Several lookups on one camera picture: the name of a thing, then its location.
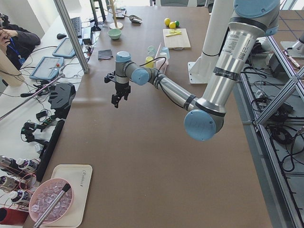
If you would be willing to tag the green bowl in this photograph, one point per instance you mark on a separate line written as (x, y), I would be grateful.
(114, 33)

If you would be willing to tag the yellow plastic knife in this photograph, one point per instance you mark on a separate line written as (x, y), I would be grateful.
(174, 34)

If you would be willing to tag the seated person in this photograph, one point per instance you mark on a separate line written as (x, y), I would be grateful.
(16, 42)

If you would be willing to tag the mint green cup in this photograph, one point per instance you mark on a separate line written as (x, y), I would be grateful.
(151, 49)

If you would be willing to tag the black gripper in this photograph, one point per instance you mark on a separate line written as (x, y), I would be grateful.
(121, 88)

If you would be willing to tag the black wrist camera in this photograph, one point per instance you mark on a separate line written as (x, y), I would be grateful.
(110, 77)

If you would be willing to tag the metal scoop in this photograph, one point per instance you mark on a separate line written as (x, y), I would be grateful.
(134, 19)

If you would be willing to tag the pink bowl with ice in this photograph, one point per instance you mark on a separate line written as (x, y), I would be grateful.
(44, 195)

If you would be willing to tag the pink cup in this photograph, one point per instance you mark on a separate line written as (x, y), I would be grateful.
(161, 64)

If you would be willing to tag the wooden stand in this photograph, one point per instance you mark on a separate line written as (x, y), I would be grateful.
(111, 10)

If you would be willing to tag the black computer mouse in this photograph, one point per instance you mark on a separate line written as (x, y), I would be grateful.
(61, 36)

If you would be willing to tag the light blue cup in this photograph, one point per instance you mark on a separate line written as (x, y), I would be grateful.
(165, 52)

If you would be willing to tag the blue teach pendant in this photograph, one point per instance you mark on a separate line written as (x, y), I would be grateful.
(64, 49)
(47, 68)

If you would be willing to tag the grey cloth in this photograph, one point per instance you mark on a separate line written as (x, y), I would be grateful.
(105, 54)

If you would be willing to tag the cream plastic tray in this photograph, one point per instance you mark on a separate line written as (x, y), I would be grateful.
(78, 176)

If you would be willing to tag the black keyboard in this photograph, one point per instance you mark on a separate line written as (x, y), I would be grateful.
(77, 26)

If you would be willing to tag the grey cup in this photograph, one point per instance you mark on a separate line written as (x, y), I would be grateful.
(151, 54)

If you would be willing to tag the yellow cup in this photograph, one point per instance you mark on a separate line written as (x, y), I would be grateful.
(149, 62)

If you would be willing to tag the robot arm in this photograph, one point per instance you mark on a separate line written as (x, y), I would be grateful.
(250, 20)

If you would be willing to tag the bamboo cutting board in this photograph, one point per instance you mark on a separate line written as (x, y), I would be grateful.
(177, 42)

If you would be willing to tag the white wire cup holder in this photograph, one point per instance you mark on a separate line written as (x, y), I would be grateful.
(157, 54)

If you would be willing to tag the yellow lemon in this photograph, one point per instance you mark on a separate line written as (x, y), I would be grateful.
(167, 21)
(172, 25)

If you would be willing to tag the aluminium frame post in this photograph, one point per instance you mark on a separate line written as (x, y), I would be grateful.
(60, 6)

